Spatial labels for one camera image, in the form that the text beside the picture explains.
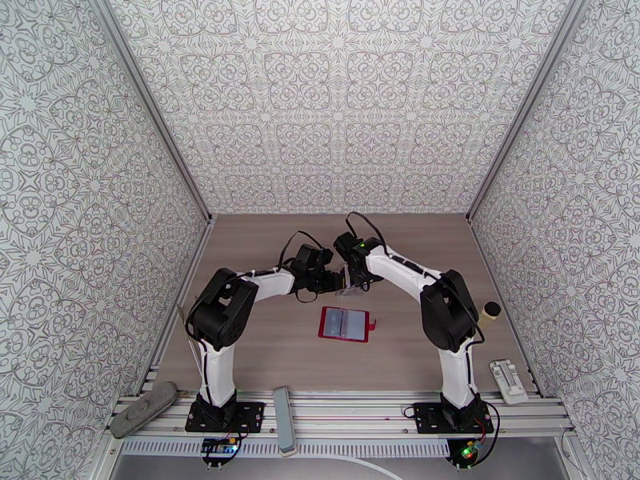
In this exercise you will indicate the fanned stack of cards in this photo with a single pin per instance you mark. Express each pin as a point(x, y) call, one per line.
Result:
point(345, 294)

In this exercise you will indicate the red leather card holder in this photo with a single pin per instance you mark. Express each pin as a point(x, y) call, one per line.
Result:
point(332, 323)

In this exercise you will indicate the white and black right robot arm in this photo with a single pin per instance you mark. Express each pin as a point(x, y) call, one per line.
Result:
point(445, 313)

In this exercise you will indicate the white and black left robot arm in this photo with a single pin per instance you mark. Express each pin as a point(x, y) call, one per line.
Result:
point(220, 308)

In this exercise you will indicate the beige cylinder with black cap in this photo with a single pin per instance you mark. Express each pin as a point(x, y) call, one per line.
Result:
point(491, 312)

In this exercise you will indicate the grey upright bar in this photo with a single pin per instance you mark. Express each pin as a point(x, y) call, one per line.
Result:
point(284, 418)

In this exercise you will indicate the thin metal strip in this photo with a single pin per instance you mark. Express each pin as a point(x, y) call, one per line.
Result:
point(181, 313)

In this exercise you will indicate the white slotted vent strip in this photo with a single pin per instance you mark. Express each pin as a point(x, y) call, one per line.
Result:
point(350, 448)

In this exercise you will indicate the white plastic device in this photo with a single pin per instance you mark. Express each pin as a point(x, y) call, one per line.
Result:
point(509, 382)

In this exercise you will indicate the small circuit board green light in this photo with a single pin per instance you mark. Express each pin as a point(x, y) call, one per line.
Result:
point(469, 451)

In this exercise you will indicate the small circuit board blue parts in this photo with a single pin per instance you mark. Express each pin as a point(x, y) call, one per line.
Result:
point(217, 447)

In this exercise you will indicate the grey flat stone-like slab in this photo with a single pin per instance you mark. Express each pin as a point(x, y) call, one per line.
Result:
point(142, 411)

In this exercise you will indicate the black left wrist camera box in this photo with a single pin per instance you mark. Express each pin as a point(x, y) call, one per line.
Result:
point(322, 257)

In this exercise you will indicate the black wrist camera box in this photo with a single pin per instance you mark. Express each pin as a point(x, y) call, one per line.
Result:
point(344, 244)
point(322, 257)

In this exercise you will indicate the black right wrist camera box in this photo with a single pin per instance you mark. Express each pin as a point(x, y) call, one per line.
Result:
point(344, 244)

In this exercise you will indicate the aluminium table side rail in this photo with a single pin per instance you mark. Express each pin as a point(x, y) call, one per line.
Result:
point(473, 231)
point(206, 233)

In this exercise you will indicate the aluminium mounting rail frame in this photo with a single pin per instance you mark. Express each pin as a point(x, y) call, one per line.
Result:
point(350, 411)

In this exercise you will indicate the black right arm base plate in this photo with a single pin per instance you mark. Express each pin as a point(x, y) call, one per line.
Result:
point(427, 418)

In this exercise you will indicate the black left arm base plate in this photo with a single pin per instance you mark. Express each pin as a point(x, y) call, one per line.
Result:
point(250, 416)

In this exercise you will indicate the aluminium corner post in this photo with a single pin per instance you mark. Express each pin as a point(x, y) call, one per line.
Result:
point(531, 93)
point(146, 93)

